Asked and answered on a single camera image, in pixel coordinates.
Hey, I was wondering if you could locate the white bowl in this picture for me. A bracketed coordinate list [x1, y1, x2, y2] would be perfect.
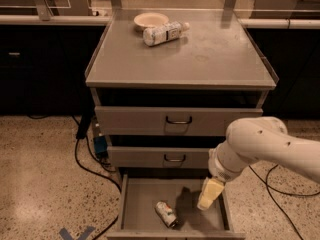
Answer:
[134, 12, 169, 31]

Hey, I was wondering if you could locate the black cable left floor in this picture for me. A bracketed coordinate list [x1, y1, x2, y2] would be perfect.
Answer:
[27, 114, 123, 240]

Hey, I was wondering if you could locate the black cable floor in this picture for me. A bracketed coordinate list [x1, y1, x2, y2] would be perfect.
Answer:
[27, 114, 123, 240]
[248, 163, 320, 240]

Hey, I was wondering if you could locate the top grey drawer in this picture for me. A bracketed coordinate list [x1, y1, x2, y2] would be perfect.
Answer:
[95, 106, 262, 136]

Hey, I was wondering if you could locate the blue tape cross mark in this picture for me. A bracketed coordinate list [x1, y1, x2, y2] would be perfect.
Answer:
[59, 226, 96, 240]

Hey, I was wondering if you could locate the grey drawer cabinet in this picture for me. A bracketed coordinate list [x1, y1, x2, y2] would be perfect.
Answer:
[84, 7, 280, 185]

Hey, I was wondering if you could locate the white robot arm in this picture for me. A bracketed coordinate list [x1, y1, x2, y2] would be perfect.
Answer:
[197, 117, 320, 210]

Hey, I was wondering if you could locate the grey drawer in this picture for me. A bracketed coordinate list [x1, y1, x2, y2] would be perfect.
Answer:
[95, 106, 262, 136]
[107, 175, 245, 240]
[107, 146, 209, 169]

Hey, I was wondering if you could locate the white plastic bottle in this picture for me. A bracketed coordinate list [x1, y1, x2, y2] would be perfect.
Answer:
[143, 21, 190, 47]

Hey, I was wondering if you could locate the bottom grey drawer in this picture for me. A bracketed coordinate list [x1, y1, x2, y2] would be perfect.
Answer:
[107, 175, 245, 240]

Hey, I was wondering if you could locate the white horizontal rail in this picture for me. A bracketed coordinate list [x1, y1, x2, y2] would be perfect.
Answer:
[0, 15, 320, 30]

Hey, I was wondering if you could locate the blue power box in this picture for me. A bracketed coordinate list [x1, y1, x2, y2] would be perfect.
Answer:
[93, 136, 108, 158]

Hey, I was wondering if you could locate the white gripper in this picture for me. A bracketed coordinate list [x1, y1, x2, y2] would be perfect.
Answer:
[197, 141, 254, 210]

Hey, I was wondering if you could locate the black cable right floor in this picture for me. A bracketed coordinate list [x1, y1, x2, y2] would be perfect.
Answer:
[248, 163, 320, 240]

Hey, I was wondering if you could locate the middle grey drawer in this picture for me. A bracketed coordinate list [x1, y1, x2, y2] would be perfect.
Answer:
[107, 146, 209, 169]

